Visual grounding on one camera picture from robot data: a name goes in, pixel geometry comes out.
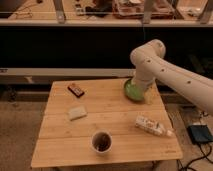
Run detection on translucent pointed end tool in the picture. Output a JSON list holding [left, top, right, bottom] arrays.
[[144, 88, 153, 105]]

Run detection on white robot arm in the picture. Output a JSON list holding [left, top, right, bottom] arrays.
[[130, 39, 213, 115]]

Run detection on green bowl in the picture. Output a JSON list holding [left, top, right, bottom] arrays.
[[124, 79, 144, 102]]

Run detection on black power adapter box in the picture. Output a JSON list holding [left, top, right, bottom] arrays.
[[187, 125, 213, 144]]

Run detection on wooden slatted table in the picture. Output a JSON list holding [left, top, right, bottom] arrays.
[[31, 79, 182, 168]]

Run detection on dark red chocolate bar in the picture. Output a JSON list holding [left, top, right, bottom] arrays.
[[68, 83, 85, 98]]

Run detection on pale sponge block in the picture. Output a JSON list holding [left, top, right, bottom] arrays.
[[68, 106, 87, 120]]

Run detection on cluttered tray on workbench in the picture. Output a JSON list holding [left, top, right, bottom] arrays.
[[112, 0, 174, 18]]

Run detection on long wooden background workbench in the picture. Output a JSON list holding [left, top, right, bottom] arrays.
[[0, 0, 213, 27]]

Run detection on black floor cable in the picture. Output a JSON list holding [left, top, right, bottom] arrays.
[[176, 143, 213, 171]]

